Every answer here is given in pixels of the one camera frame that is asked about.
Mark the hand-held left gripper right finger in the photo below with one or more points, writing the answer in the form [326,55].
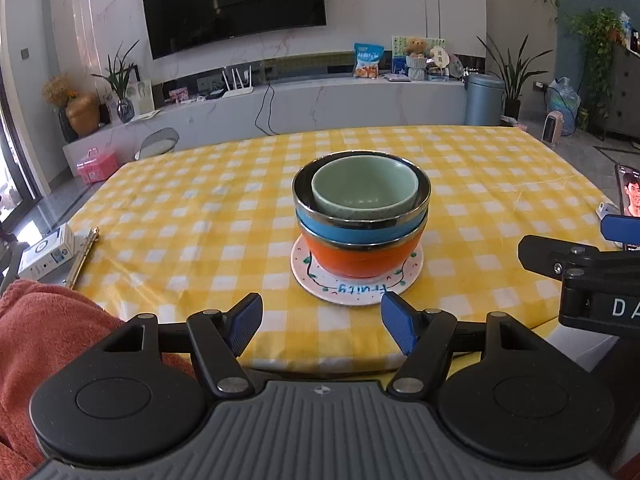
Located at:
[400,322]

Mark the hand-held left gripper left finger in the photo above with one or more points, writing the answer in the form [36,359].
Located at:
[245,322]

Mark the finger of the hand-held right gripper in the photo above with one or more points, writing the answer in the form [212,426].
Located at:
[622,229]
[550,255]

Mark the white fruit-print plate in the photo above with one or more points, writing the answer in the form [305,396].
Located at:
[360,292]

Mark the orange steel-lined bowl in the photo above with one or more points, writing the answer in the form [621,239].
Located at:
[360,262]

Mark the blue steel-lined bowl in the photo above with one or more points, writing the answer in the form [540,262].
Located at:
[340,234]

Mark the green ceramic bowl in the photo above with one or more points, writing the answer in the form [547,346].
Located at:
[360,195]

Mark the white phone stand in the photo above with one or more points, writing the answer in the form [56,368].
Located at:
[606,211]

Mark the black smartphone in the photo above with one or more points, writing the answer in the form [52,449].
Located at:
[629,195]

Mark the yellow checked tablecloth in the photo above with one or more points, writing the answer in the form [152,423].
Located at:
[200,220]

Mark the grey drawer cabinet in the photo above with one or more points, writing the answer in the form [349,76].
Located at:
[625,95]

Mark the large clear water bottle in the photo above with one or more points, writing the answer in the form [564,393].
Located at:
[565,107]

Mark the small patterned gift bag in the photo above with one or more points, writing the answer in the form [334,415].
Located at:
[511,122]

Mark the blue-grey trash can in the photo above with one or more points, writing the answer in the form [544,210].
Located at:
[484,102]

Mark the bushy green shelf plant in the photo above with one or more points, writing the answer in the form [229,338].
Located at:
[597,40]

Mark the orange fleece cloth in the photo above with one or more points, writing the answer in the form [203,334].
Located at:
[50,340]

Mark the round stool with grey back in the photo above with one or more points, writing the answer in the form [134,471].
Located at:
[157,145]

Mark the white cardboard box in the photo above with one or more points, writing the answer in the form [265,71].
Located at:
[47,255]

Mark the pink plastic storage box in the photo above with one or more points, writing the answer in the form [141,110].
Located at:
[97,167]

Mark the white marble television cabinet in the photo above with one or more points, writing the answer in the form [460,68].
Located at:
[325,110]

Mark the paper hand fan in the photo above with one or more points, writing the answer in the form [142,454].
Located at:
[439,58]

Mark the white router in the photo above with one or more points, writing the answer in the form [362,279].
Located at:
[239,92]

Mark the black set-top box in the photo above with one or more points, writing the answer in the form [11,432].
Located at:
[215,94]

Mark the pink photo card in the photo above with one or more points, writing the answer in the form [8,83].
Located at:
[179,95]

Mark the blue vase with green plant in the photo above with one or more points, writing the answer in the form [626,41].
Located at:
[125,110]

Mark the brown teddy bear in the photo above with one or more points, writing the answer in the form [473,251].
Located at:
[416,46]

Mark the green poster card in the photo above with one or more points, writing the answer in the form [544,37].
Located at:
[398,47]

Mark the blue snack bag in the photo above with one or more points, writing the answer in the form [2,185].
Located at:
[369,62]

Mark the gold round vase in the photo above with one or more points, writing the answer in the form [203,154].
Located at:
[84,115]

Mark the dried flowers in dark vase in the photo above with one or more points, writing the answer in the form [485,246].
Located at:
[57,90]

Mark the black curved television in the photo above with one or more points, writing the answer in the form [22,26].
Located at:
[230,5]

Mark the white photo frame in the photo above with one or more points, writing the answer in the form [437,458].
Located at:
[145,95]

